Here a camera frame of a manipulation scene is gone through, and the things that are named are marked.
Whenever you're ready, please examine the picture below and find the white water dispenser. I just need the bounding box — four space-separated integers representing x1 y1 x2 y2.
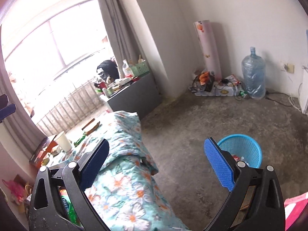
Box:
299 66 308 114

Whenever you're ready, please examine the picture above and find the floral teal quilt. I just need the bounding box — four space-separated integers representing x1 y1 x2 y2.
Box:
48 110 188 230

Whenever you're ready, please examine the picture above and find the white detergent bottle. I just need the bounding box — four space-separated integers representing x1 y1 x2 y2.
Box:
122 59 134 77

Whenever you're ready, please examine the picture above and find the wall power socket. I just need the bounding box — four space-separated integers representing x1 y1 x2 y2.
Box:
284 64 295 74

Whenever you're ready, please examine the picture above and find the green plastic basket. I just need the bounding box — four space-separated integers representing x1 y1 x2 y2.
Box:
130 60 150 77

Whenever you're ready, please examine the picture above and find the black clothes pile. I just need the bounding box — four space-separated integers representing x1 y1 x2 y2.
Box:
97 60 120 81

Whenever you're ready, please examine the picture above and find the red thermos bottle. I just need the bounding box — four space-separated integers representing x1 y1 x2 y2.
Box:
98 81 107 89

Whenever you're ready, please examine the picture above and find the pink rolled wallpaper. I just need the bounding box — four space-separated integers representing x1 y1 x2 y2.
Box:
194 20 222 81

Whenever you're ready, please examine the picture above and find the orange item pile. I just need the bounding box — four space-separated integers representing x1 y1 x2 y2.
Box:
196 71 215 87

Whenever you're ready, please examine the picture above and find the empty blue water jug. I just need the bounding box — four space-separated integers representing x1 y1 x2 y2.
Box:
241 46 266 100

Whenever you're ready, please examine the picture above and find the dark grey cabinet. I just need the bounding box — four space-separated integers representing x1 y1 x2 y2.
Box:
101 74 162 119

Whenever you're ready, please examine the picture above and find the white paper cup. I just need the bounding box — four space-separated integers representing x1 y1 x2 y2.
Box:
54 131 72 152

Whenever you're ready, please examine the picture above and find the beige curtain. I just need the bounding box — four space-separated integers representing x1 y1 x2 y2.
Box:
97 0 144 65

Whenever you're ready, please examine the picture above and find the green snack wrapper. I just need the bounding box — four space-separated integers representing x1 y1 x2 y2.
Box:
74 132 87 147

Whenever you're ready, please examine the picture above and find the blue plastic trash basket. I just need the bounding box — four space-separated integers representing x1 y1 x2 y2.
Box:
217 134 263 168

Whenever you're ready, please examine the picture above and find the red cardboard box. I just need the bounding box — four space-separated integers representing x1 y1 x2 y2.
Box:
29 135 57 169

